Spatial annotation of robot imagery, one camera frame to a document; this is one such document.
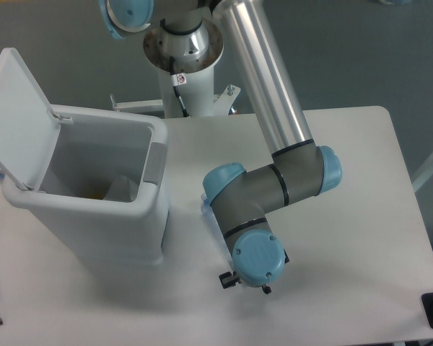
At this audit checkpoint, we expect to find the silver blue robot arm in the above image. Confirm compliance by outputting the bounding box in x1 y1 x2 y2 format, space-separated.
98 1 342 293

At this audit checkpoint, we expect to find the clear plastic wrapper bag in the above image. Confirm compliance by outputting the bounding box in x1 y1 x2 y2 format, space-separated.
103 175 139 203

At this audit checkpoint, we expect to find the clear plastic water bottle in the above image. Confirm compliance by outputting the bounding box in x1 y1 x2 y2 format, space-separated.
201 192 234 270

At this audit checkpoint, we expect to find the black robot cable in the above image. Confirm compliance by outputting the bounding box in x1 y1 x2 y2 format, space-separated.
168 56 192 118

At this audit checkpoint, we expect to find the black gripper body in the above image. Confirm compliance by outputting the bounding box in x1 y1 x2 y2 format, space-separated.
240 283 272 294

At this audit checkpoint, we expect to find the white trash can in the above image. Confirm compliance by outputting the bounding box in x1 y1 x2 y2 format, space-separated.
0 48 170 265

